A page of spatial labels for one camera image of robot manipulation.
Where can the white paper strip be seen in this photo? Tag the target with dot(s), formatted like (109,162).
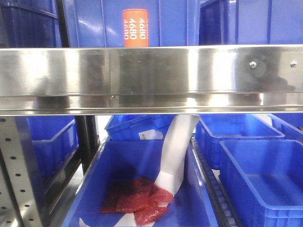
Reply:
(173,152)

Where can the blue bin upper right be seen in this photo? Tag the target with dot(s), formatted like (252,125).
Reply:
(251,22)

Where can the dark blue bin upper left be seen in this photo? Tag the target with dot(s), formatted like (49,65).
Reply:
(31,23)

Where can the stainless steel shelf beam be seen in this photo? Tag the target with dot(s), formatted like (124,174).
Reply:
(149,80)

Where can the roller rail track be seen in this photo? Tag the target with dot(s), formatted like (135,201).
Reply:
(222,207)

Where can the blue bin with red bags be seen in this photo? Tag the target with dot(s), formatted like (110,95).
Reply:
(128,160)

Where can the blue bin holding capacitor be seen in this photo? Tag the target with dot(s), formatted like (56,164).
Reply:
(99,23)

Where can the blue bin lower left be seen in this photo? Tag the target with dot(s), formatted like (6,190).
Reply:
(54,139)

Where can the orange cylindrical capacitor 4680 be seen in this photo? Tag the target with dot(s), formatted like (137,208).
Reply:
(135,28)

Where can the perforated steel shelf upright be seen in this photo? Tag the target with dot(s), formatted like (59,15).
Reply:
(21,164)

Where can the empty blue bin lower right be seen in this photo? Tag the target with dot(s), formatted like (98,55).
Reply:
(264,181)

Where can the red bubble wrap bags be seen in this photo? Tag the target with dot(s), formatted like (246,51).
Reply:
(141,197)

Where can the blue bin middle right rear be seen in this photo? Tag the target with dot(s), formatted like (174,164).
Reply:
(213,128)

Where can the blue bin far right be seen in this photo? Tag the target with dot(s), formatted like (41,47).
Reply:
(290,124)

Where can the blue bin rear centre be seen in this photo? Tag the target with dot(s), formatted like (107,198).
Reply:
(131,127)

